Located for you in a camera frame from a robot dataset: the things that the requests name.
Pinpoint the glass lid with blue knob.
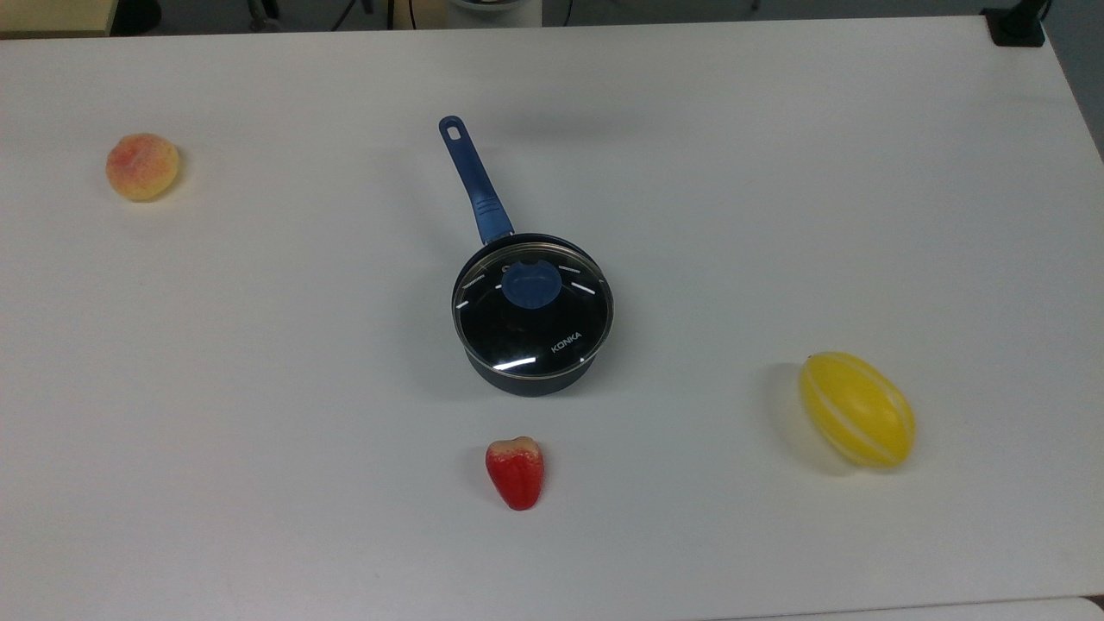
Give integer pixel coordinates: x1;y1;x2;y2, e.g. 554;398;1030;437
452;240;615;380

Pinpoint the red wax apple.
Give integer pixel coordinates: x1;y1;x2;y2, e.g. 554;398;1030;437
484;436;546;511

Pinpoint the yellow striped melon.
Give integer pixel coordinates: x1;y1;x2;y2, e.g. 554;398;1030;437
799;351;917;469

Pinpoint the orange pink peach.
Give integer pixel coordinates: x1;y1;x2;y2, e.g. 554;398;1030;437
105;132;181;204

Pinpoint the wooden cabinet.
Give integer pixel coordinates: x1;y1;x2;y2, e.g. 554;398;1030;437
0;0;118;37

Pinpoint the dark saucepan with blue handle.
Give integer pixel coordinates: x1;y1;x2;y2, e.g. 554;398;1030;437
437;115;615;398

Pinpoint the black table clamp mount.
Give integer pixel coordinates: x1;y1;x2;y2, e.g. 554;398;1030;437
982;0;1053;48

